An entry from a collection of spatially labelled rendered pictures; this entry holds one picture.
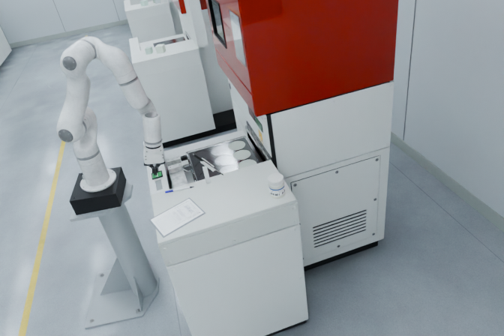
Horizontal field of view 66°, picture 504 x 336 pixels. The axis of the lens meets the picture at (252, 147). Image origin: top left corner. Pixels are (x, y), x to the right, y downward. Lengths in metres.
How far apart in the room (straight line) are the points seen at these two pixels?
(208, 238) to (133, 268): 0.98
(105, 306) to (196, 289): 1.07
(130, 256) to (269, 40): 1.54
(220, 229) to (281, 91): 0.69
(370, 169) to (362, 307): 0.82
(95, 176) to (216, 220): 0.78
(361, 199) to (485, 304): 0.89
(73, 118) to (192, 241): 0.81
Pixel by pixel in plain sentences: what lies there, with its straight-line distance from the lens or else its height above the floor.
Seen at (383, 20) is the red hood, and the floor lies 1.54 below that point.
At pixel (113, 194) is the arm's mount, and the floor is 0.91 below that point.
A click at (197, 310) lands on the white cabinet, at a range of 2.06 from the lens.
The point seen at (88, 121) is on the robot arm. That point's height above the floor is 1.28.
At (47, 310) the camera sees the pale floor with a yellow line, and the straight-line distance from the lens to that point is 3.12.
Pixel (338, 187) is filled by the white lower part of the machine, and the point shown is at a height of 0.64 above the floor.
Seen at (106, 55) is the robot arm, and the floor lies 1.62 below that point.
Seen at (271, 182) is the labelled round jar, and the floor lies 1.06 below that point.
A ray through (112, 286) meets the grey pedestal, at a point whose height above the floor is 0.08.
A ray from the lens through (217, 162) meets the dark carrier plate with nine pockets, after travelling 2.18.
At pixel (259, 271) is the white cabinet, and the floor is 0.60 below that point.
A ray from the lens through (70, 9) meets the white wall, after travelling 9.93.
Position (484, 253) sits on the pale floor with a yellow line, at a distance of 2.99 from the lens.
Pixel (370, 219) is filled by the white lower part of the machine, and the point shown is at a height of 0.30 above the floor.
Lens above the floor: 2.11
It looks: 33 degrees down
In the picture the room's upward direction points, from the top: 9 degrees counter-clockwise
